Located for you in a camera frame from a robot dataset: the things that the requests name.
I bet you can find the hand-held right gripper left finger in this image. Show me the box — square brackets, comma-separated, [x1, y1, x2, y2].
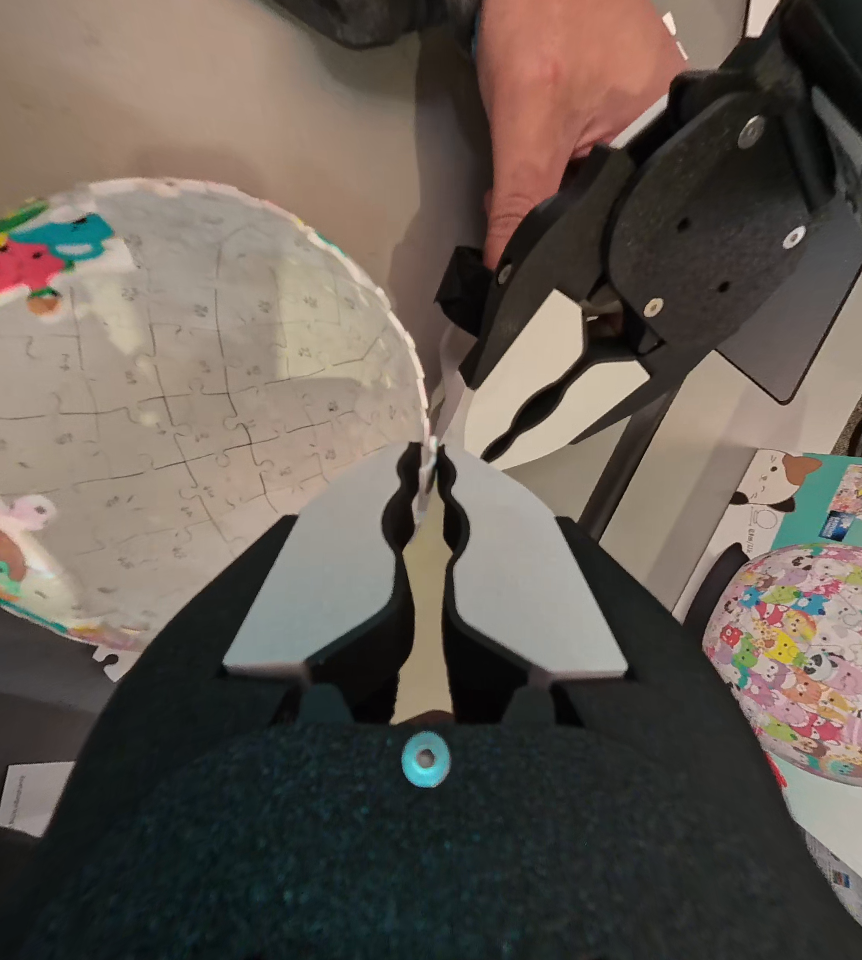
[224, 444, 426, 721]

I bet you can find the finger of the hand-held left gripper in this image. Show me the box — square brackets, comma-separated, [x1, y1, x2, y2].
[479, 353, 679, 466]
[434, 290, 612, 451]

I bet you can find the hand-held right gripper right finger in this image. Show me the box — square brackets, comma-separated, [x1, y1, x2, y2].
[439, 444, 628, 721]

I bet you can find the colourful puzzle ball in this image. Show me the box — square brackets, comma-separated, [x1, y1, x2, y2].
[0, 177, 439, 649]

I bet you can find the person's left forearm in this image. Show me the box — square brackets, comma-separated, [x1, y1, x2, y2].
[266, 0, 480, 49]

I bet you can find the teal puzzle box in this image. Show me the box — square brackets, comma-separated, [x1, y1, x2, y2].
[676, 443, 862, 960]

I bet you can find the person's left hand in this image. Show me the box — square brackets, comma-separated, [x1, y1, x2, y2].
[476, 0, 690, 274]

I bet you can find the black mat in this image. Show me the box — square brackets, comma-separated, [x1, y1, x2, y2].
[716, 195, 862, 403]

